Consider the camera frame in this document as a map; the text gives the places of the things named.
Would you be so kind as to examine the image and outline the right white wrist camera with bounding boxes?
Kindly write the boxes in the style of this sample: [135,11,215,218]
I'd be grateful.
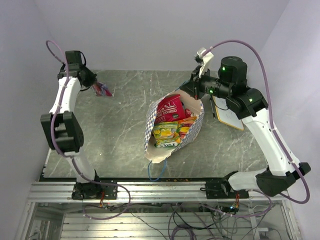
[194,47,214,78]

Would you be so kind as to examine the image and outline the checkered paper bag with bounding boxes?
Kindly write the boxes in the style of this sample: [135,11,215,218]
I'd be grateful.
[143,79,205,182]

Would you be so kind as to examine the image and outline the purple snack packet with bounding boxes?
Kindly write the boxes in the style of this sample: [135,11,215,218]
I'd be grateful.
[91,81,113,97]

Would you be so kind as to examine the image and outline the pink chips bag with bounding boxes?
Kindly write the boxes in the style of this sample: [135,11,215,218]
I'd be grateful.
[154,94,186,124]

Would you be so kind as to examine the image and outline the black marker pen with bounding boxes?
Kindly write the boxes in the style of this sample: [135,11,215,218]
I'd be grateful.
[209,96,216,119]

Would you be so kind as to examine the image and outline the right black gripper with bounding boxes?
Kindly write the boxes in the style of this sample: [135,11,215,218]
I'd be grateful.
[180,64,233,100]

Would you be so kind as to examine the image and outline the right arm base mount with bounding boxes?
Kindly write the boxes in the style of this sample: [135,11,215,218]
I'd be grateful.
[199,178,249,200]

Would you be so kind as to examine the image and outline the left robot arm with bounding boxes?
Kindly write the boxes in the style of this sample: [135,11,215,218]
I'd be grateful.
[40,50,103,200]

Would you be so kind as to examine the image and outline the tangled floor cables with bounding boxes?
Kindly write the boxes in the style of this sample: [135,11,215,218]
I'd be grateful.
[79,194,276,240]

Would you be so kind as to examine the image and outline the small whiteboard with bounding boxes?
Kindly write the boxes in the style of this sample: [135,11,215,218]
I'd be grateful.
[212,96,245,131]

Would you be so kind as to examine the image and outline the aluminium frame rail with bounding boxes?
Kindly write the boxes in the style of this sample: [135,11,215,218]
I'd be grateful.
[27,180,291,204]

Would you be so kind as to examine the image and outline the orange candy bag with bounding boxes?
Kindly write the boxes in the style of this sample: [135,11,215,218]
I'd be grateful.
[176,116,197,140]

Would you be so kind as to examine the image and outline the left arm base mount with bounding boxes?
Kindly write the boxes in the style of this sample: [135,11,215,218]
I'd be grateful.
[71,182,118,201]

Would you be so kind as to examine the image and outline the yellow green candy bag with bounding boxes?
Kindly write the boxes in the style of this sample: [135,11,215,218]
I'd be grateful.
[152,121,181,148]

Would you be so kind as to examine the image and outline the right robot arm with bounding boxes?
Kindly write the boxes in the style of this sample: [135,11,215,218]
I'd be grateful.
[180,56,311,198]

